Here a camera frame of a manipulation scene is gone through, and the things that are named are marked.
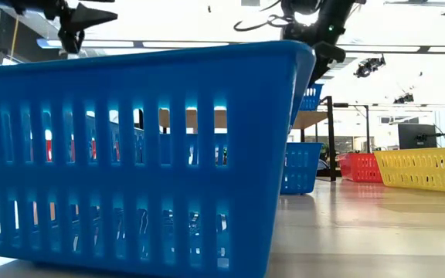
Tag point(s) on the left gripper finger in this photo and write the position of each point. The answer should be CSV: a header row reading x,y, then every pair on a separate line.
x,y
72,41
91,17

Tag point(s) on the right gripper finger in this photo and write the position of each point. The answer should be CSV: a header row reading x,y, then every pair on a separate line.
x,y
320,71

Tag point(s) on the blue plastic slotted basket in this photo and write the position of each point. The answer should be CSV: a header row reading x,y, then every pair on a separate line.
x,y
310,97
245,154
299,168

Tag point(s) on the red plastic slotted basket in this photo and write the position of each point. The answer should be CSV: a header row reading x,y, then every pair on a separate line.
x,y
48,150
359,167

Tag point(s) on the yellow plastic slotted basket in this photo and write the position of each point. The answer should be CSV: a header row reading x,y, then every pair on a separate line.
x,y
423,170

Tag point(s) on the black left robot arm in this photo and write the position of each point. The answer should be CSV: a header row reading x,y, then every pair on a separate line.
x,y
33,5

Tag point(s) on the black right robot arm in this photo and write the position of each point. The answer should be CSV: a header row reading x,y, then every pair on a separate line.
x,y
334,15

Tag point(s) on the ceiling air vent grille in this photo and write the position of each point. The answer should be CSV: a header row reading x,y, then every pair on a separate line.
x,y
342,63

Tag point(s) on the long ceiling light bar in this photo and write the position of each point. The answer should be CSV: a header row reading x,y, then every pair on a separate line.
x,y
381,49
106,44

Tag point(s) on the ceiling track fixture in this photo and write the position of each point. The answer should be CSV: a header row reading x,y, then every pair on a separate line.
x,y
415,3

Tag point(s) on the black computer monitor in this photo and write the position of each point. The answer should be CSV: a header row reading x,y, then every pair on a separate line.
x,y
415,136

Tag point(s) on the black ceiling-mounted camera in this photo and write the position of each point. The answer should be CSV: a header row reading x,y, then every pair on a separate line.
x,y
403,99
367,66

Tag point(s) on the black metal stand frame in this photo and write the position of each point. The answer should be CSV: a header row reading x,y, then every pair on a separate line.
x,y
367,127

